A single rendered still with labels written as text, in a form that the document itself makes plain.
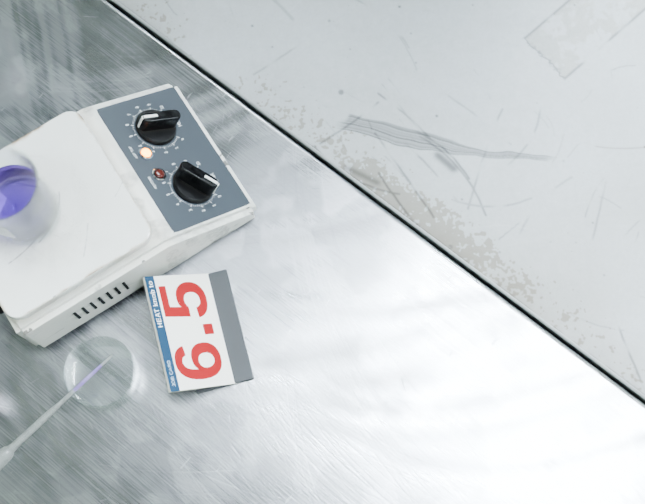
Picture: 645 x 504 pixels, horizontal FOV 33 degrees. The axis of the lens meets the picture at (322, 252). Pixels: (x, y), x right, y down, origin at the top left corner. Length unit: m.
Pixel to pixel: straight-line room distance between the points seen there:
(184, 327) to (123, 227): 0.09
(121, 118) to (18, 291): 0.16
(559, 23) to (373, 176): 0.21
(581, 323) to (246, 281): 0.26
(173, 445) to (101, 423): 0.06
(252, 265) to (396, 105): 0.18
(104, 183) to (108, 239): 0.04
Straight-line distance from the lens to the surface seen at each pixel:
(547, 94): 0.93
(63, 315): 0.83
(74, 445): 0.87
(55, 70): 0.96
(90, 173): 0.82
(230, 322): 0.86
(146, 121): 0.85
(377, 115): 0.91
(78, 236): 0.81
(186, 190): 0.84
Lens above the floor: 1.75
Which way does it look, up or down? 75 degrees down
